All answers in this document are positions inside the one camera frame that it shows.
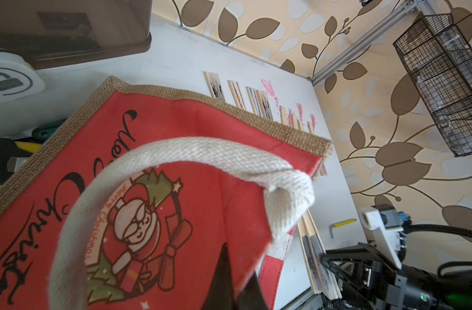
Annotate folding fan pink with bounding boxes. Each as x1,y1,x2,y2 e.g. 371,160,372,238
296,103,305,131
261,80,289,125

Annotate brown toolbox with white handle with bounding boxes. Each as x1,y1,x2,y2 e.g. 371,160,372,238
0,1,152,103

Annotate yellow black tape measure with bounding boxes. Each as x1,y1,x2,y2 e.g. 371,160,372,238
0,138,42,187

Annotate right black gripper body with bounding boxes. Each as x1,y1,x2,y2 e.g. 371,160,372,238
321,204,472,309

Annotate right black wire basket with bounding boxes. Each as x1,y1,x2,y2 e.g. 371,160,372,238
394,14,472,157

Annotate yellow hex key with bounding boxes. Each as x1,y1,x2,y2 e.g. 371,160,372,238
329,218,357,239

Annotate folding fan plain wood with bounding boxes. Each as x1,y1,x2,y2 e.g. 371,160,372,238
228,81,246,110

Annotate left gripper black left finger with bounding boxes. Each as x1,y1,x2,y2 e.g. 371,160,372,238
201,244,235,310

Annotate folding fan black print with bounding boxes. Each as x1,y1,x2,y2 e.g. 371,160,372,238
204,72,226,102

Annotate teal handled screwdriver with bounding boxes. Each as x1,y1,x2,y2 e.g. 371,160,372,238
32,118,66,143

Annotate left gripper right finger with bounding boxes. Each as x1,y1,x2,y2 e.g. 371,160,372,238
235,273,268,310

